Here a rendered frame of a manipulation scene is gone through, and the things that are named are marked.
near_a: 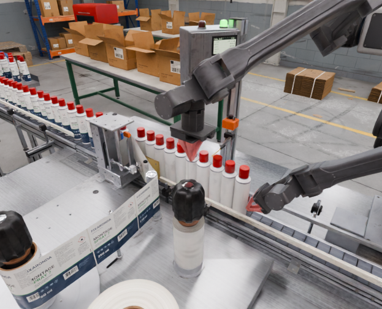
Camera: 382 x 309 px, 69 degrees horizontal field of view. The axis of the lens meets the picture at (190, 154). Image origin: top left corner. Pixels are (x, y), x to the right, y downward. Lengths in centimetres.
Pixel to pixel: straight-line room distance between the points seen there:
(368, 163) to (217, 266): 49
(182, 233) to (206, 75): 39
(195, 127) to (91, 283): 51
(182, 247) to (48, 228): 51
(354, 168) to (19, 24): 813
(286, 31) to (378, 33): 62
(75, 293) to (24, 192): 64
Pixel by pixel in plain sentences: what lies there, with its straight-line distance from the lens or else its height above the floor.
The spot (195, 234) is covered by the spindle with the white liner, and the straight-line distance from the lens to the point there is 73.
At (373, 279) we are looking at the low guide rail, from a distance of 96.
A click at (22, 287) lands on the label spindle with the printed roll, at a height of 100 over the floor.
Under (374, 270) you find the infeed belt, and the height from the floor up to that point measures 88.
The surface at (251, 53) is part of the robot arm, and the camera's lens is 61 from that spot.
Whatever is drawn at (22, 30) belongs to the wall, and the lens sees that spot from 844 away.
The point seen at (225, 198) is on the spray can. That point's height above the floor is 95.
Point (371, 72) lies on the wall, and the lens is 630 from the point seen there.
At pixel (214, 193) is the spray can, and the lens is 101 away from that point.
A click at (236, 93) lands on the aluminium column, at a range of 99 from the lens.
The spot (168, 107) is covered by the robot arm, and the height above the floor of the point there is 137.
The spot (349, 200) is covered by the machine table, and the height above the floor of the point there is 83.
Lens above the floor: 159
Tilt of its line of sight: 32 degrees down
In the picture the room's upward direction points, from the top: straight up
